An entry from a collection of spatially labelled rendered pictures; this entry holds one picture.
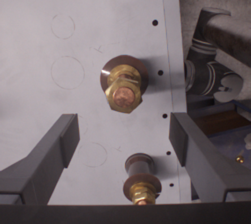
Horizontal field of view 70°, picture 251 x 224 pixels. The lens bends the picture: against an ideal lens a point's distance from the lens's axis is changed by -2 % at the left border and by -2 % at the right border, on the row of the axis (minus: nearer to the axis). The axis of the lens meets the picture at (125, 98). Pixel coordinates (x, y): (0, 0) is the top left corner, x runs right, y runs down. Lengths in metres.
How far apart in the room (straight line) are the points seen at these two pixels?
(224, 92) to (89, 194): 0.54
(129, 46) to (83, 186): 0.42
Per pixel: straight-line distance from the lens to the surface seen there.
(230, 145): 1.26
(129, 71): 0.33
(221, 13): 0.75
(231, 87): 0.68
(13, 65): 0.51
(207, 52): 0.77
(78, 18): 0.45
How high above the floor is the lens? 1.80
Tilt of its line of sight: 72 degrees down
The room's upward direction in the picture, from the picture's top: 179 degrees clockwise
